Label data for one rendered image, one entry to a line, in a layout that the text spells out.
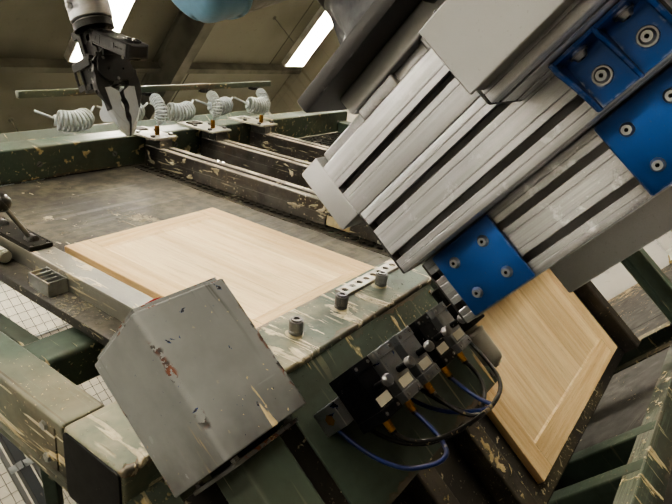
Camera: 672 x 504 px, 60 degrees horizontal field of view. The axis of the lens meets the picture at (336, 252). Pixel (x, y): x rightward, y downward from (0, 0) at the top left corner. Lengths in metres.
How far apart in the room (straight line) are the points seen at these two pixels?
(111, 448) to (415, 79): 0.54
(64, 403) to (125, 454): 0.13
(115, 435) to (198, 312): 0.23
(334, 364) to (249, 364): 0.36
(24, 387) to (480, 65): 0.69
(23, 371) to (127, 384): 0.30
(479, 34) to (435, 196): 0.21
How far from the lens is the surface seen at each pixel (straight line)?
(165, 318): 0.60
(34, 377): 0.91
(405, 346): 0.93
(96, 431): 0.79
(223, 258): 1.33
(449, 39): 0.50
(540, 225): 0.66
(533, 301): 2.11
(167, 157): 2.03
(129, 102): 1.18
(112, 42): 1.15
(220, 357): 0.60
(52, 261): 1.28
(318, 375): 0.93
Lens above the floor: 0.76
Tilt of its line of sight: 10 degrees up
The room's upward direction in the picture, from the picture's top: 36 degrees counter-clockwise
